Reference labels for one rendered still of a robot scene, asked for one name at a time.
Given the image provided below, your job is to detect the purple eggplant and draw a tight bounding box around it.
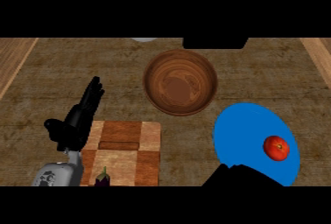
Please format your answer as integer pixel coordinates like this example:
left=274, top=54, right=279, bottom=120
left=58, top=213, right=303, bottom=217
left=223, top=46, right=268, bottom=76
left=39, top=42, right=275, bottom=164
left=95, top=166, right=113, bottom=187

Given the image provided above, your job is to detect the brown wooden bowl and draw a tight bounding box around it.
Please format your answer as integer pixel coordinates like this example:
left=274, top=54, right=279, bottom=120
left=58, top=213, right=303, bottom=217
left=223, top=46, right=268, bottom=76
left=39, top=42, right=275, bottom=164
left=142, top=48, right=219, bottom=117

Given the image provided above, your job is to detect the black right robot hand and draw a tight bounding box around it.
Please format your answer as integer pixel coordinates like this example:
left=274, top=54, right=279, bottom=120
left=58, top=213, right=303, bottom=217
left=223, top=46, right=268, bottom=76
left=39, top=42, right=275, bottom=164
left=201, top=163, right=285, bottom=187

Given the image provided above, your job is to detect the blue plate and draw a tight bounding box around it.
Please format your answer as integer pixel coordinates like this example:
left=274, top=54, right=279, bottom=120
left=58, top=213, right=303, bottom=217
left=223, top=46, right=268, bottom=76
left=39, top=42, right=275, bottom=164
left=212, top=101, right=302, bottom=187

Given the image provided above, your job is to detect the black appliance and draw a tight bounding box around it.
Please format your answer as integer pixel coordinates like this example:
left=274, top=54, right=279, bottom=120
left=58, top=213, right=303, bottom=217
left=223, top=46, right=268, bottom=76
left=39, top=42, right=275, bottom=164
left=182, top=38, right=250, bottom=50

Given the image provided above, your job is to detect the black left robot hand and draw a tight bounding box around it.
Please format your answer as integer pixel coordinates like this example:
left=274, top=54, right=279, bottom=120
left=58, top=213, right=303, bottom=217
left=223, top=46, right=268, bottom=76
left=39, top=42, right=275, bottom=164
left=43, top=75, right=107, bottom=152

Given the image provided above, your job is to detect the checkered wooden cutting board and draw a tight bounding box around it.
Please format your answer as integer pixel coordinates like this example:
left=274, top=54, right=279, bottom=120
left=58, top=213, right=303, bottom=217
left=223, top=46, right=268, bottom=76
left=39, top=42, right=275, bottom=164
left=79, top=120, right=163, bottom=187

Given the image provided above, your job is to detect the red tomato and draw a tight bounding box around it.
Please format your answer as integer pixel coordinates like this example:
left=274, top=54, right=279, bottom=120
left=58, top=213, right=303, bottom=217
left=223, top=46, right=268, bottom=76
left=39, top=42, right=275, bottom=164
left=263, top=135, right=291, bottom=162

